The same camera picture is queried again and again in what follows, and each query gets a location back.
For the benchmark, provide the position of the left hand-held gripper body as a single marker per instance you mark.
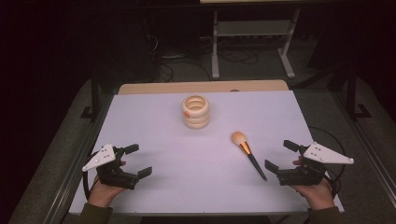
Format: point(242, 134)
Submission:
point(107, 172)

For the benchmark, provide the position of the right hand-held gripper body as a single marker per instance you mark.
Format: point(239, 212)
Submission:
point(306, 175)

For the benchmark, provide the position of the person's left hand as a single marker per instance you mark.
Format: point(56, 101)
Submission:
point(101, 194)

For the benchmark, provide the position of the person's right hand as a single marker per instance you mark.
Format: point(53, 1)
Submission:
point(317, 196)

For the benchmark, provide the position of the white table mat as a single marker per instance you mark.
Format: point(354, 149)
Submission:
point(186, 174)

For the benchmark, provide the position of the black metal stand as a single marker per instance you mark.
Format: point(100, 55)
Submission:
point(95, 96)
point(351, 93)

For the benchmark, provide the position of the wooden table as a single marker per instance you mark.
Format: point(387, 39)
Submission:
point(174, 87)

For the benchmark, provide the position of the aluminium frame rail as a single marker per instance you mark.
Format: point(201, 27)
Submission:
point(67, 183)
point(370, 152)

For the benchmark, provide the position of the white metal desk frame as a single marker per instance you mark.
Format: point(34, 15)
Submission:
point(214, 46)

